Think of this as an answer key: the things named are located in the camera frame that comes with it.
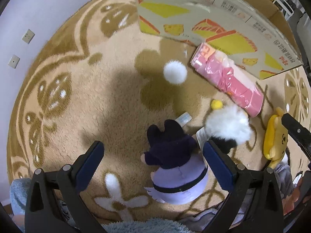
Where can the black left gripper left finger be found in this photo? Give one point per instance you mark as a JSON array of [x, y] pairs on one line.
[[43, 213]]

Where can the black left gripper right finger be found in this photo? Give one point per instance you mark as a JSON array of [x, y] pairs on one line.
[[265, 211]]

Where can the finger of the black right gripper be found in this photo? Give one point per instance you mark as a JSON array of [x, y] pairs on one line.
[[298, 133]]

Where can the yellow dog plush toy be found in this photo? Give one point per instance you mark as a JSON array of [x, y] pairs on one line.
[[276, 139]]

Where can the white fluffy plush yellow pompoms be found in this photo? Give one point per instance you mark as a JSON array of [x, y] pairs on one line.
[[226, 125]]

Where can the purple white-haired plush doll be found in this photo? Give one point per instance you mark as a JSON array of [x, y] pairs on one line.
[[182, 174]]

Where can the pink wrapped tissue pack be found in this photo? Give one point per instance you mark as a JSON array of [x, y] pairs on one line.
[[220, 71]]

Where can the printed cardboard box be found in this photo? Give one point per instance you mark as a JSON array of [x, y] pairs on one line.
[[231, 26]]

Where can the white fluffy pompom ball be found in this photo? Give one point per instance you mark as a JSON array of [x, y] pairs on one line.
[[175, 72]]

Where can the beige patterned carpet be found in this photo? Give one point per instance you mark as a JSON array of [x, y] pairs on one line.
[[100, 78]]

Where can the lower white wall socket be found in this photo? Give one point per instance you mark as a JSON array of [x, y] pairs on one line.
[[14, 61]]

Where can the white wall socket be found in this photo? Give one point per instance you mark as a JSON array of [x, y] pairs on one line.
[[28, 36], [14, 61]]

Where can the upper white wall socket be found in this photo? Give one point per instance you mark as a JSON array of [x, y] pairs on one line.
[[28, 36]]

